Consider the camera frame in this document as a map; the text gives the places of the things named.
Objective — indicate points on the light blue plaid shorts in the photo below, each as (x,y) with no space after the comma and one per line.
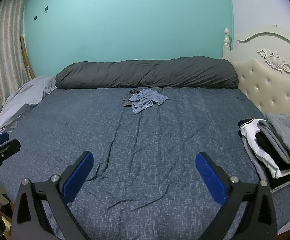
(146,98)

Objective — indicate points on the folded grey garment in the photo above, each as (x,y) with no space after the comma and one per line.
(276,128)

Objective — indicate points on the blue patterned bed cover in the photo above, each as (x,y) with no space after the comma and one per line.
(144,183)

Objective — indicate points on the wooden stick by wall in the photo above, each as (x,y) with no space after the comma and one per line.
(25,58)

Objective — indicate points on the cream tufted headboard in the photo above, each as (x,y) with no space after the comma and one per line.
(261,59)

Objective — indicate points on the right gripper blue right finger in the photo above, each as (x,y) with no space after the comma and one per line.
(215,178)

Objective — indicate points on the striped beige curtain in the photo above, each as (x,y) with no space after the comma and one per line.
(13,73)

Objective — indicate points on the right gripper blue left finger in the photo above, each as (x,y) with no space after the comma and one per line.
(75,176)

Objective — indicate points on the light grey crumpled sheet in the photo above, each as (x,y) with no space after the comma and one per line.
(21,102)

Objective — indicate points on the dark grey rolled duvet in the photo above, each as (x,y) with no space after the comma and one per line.
(184,72)

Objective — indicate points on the dark grey crumpled garment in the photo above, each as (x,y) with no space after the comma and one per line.
(125,99)

